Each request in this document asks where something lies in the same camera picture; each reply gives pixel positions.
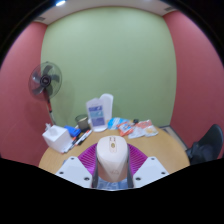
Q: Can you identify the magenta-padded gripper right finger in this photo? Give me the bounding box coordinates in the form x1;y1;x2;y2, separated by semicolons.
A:
127;143;170;189

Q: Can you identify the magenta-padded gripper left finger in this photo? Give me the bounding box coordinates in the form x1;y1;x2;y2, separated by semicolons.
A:
54;143;99;189

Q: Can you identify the beige computer mouse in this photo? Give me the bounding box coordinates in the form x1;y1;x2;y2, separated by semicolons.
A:
95;135;131;183

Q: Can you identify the black marker pen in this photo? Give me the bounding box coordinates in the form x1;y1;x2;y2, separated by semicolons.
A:
74;129;93;147

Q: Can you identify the white tissue box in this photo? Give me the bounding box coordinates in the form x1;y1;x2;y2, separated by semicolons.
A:
42;123;72;154

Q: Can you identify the white snack packet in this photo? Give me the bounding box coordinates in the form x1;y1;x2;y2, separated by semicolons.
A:
128;124;159;139

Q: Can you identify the small blue box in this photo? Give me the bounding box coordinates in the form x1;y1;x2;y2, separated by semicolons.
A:
64;125;82;138

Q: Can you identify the dark pen cup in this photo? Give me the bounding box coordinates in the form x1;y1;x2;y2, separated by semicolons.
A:
74;114;90;132

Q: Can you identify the orange-red snack packet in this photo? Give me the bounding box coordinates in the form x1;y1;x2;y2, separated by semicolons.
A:
117;121;135;137

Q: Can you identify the clear acrylic sign stand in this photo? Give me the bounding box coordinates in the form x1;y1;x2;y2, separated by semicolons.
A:
85;95;109;133

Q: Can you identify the blue snack packet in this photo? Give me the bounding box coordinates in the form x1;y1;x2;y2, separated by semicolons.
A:
107;117;129;131

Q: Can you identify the black office chair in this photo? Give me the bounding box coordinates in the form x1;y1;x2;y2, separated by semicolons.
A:
201;124;224;161

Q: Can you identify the black standing fan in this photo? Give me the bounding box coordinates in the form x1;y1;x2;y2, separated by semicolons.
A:
28;61;63;126

